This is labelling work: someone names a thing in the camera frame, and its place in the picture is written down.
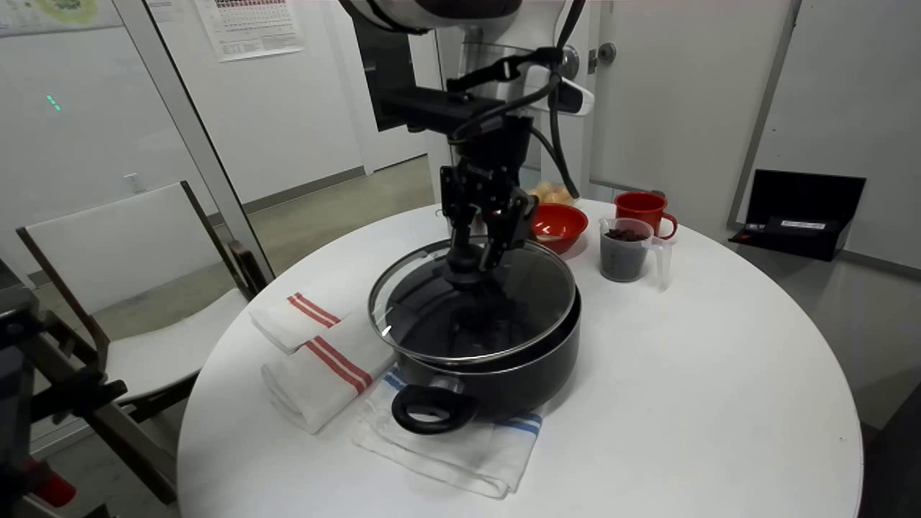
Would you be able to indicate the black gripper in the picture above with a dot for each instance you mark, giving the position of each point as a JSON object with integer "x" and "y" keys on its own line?
{"x": 490, "y": 159}

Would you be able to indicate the glass lid with black knob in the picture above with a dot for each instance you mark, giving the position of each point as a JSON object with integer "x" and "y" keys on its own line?
{"x": 506, "y": 299}

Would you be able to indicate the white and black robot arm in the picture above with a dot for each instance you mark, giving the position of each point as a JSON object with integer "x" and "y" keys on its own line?
{"x": 433, "y": 12}

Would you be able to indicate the yellow object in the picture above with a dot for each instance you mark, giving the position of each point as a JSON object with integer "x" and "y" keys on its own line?
{"x": 554, "y": 195}

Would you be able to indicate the red bowl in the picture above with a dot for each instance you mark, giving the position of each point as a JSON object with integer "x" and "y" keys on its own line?
{"x": 558, "y": 230}

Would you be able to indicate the clear measuring cup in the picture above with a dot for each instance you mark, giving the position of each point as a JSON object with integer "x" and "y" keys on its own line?
{"x": 624, "y": 251}

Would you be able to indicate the red mug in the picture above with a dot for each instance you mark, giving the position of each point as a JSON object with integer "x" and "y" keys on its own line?
{"x": 639, "y": 210}

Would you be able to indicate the white towel with red stripes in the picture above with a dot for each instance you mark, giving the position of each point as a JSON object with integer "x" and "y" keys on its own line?
{"x": 321, "y": 378}
{"x": 287, "y": 322}

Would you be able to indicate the grey door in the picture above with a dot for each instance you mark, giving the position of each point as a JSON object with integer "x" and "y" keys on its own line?
{"x": 690, "y": 106}

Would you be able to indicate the white towel with blue stripes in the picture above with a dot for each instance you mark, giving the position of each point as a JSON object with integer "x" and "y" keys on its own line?
{"x": 460, "y": 457}

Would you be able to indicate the white paper poster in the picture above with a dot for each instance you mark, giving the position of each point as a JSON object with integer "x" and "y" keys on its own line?
{"x": 252, "y": 28}

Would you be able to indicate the open black case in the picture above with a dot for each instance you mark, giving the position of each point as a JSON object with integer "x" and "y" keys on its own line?
{"x": 801, "y": 211}

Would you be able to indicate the white folding chair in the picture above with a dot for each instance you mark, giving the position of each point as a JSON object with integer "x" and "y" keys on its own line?
{"x": 123, "y": 290}

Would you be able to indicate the green printed poster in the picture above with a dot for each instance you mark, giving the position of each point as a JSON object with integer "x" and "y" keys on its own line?
{"x": 53, "y": 12}

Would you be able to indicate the small red object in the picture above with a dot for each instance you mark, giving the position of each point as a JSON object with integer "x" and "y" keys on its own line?
{"x": 54, "y": 490}

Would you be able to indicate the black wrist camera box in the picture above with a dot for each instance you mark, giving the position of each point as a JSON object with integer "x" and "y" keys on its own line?
{"x": 433, "y": 112}

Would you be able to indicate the grey partition frame post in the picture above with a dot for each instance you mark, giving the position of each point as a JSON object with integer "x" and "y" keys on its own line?
{"x": 190, "y": 145}

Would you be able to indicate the black stand frame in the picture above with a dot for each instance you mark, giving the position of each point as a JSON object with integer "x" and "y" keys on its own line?
{"x": 57, "y": 392}

